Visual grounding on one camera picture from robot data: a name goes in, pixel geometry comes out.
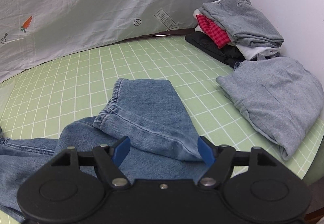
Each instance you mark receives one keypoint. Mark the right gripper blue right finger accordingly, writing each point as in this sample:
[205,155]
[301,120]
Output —
[218,160]

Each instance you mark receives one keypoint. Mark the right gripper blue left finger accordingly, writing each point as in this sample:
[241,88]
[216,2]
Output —
[107,161]

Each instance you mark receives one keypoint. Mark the blue denim jeans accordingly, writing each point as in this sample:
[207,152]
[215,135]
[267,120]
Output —
[149,112]

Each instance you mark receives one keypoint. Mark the folded grey sweatshirt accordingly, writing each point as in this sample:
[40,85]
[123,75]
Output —
[278,97]

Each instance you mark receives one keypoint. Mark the green grid cutting mat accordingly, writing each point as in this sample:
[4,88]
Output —
[41,101]

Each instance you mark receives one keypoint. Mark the black folded garment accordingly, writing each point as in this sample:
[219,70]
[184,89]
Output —
[229,55]

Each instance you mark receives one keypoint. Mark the red checkered garment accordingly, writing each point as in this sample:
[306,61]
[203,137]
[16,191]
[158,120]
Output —
[212,30]

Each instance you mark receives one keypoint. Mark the grey garment on pile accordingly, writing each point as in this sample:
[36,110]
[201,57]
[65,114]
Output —
[244,24]

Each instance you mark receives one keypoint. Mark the white carrot print sheet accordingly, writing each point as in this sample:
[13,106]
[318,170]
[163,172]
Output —
[38,31]

